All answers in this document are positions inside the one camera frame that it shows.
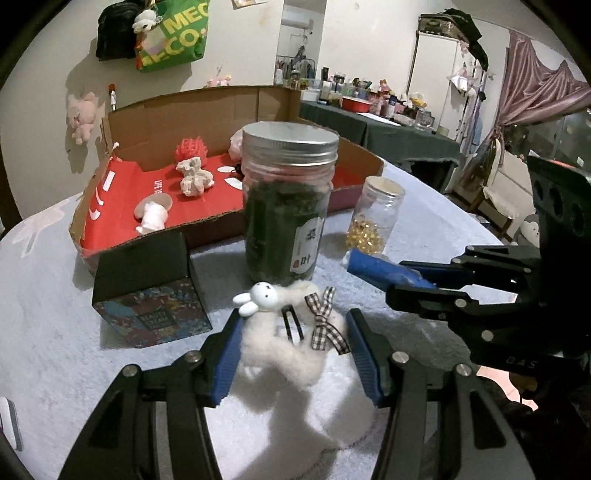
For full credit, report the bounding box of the white fluffy hair accessory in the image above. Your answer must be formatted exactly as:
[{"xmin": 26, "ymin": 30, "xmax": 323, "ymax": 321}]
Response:
[{"xmin": 232, "ymin": 279, "xmax": 352, "ymax": 386}]

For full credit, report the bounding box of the white plush charm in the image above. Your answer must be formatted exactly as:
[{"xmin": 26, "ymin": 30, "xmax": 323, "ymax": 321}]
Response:
[{"xmin": 133, "ymin": 8, "xmax": 162, "ymax": 34}]

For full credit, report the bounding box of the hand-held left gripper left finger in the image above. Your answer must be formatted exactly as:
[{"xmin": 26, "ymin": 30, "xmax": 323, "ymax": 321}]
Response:
[{"xmin": 60, "ymin": 310, "xmax": 245, "ymax": 480}]

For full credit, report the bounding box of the white cushioned chair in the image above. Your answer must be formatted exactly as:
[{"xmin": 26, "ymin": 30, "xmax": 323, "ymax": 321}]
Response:
[{"xmin": 480, "ymin": 150, "xmax": 537, "ymax": 232}]

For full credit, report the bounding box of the pale pink plush toy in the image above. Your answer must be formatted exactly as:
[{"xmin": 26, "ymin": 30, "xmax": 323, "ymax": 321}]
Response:
[{"xmin": 66, "ymin": 91, "xmax": 100, "ymax": 146}]

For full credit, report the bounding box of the white cloth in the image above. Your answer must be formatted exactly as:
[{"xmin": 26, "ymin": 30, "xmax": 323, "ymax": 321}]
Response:
[{"xmin": 136, "ymin": 205, "xmax": 167, "ymax": 234}]

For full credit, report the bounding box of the white bone-shaped figurine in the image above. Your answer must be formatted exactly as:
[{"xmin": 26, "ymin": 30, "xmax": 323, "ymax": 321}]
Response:
[{"xmin": 175, "ymin": 157, "xmax": 217, "ymax": 197}]

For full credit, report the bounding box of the red mesh pouf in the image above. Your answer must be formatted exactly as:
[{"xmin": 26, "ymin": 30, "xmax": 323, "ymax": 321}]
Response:
[{"xmin": 175, "ymin": 135, "xmax": 208, "ymax": 163}]

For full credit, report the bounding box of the table with green cloth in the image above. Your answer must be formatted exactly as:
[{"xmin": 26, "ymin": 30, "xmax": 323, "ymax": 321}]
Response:
[{"xmin": 299, "ymin": 102, "xmax": 462, "ymax": 190}]

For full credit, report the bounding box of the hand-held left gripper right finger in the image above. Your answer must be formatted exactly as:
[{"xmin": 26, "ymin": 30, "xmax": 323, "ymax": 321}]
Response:
[{"xmin": 345, "ymin": 308, "xmax": 525, "ymax": 480}]

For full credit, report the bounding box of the white flat device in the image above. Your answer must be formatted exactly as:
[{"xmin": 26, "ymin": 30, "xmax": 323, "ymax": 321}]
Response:
[{"xmin": 0, "ymin": 397, "xmax": 24, "ymax": 452}]

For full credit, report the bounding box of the pink curtain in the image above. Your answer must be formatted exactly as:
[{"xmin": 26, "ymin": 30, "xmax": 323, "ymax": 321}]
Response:
[{"xmin": 475, "ymin": 30, "xmax": 591, "ymax": 185}]

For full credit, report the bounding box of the cardboard box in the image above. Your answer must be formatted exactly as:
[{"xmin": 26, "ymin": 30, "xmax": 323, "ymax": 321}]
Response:
[{"xmin": 68, "ymin": 84, "xmax": 385, "ymax": 278}]

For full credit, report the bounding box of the glass jar of green leaves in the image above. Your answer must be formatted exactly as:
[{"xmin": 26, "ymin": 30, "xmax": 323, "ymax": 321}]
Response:
[{"xmin": 240, "ymin": 121, "xmax": 340, "ymax": 286}]

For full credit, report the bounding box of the green shopping bag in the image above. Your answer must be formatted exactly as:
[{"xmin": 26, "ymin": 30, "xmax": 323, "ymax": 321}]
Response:
[{"xmin": 135, "ymin": 0, "xmax": 211, "ymax": 73}]

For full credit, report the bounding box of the white refrigerator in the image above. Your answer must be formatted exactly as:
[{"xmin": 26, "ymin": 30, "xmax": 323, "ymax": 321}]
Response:
[{"xmin": 406, "ymin": 34, "xmax": 481, "ymax": 139}]

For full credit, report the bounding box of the black printed box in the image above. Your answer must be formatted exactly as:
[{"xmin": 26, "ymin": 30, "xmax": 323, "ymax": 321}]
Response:
[{"xmin": 91, "ymin": 231, "xmax": 213, "ymax": 349}]

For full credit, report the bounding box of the white air conditioner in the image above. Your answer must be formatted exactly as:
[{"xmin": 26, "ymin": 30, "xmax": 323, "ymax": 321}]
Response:
[{"xmin": 281, "ymin": 7, "xmax": 315, "ymax": 31}]

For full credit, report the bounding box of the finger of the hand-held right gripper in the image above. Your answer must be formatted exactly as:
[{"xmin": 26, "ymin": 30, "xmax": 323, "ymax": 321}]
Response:
[
  {"xmin": 398, "ymin": 244, "xmax": 541, "ymax": 283},
  {"xmin": 385, "ymin": 281, "xmax": 541, "ymax": 322}
]

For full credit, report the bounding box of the cluttered table with dark cloth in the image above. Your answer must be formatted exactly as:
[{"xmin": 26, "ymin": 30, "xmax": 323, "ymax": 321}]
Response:
[{"xmin": 274, "ymin": 65, "xmax": 437, "ymax": 131}]

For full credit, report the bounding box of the black duffel bag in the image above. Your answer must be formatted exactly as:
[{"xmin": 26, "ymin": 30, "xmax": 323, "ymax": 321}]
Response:
[{"xmin": 418, "ymin": 8, "xmax": 483, "ymax": 43}]

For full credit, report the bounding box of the glass jar of golden capsules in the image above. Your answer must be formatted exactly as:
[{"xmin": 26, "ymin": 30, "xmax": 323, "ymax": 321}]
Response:
[{"xmin": 345, "ymin": 175, "xmax": 406, "ymax": 256}]

